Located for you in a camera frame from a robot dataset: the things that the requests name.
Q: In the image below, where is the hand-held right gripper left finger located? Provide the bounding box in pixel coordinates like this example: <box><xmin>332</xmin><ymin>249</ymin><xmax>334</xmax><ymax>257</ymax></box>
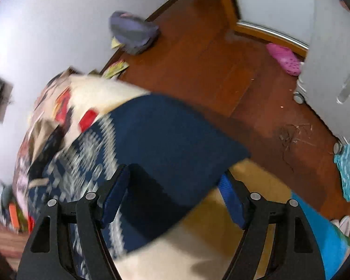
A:
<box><xmin>16</xmin><ymin>165</ymin><xmax>131</xmax><ymax>280</ymax></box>

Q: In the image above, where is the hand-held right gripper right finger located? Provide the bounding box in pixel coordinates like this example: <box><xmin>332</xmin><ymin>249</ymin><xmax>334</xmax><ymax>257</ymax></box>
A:
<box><xmin>217</xmin><ymin>171</ymin><xmax>326</xmax><ymax>280</ymax></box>

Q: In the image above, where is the navy patterned garment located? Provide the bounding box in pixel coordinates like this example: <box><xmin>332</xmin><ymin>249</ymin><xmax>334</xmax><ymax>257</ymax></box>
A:
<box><xmin>28</xmin><ymin>93</ymin><xmax>251</xmax><ymax>280</ymax></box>

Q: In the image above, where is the bright blue cloth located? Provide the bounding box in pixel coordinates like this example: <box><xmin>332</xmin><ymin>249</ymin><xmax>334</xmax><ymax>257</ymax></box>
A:
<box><xmin>290</xmin><ymin>192</ymin><xmax>349</xmax><ymax>280</ymax></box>

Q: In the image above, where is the printed blanket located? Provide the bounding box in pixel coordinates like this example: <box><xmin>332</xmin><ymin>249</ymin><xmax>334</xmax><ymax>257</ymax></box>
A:
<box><xmin>12</xmin><ymin>68</ymin><xmax>151</xmax><ymax>231</ymax></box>

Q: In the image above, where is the white slipper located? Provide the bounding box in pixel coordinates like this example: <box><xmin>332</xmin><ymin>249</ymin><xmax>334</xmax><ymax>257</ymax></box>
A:
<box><xmin>331</xmin><ymin>216</ymin><xmax>350</xmax><ymax>237</ymax></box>

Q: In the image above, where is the pink clog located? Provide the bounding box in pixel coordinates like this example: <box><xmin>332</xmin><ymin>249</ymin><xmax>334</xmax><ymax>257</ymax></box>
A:
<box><xmin>265</xmin><ymin>43</ymin><xmax>302</xmax><ymax>77</ymax></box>

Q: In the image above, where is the purple grey bag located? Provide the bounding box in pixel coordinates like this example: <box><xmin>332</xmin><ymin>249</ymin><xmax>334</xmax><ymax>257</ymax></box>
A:
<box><xmin>109</xmin><ymin>11</ymin><xmax>160</xmax><ymax>55</ymax></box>

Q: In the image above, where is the white wheeled cabinet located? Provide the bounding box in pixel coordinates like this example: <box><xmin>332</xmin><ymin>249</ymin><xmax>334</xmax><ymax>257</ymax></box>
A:
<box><xmin>293</xmin><ymin>0</ymin><xmax>350</xmax><ymax>154</ymax></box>

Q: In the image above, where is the wooden door frame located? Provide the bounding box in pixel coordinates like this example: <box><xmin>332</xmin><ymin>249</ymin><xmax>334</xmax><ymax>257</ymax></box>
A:
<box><xmin>213</xmin><ymin>0</ymin><xmax>310</xmax><ymax>58</ymax></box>

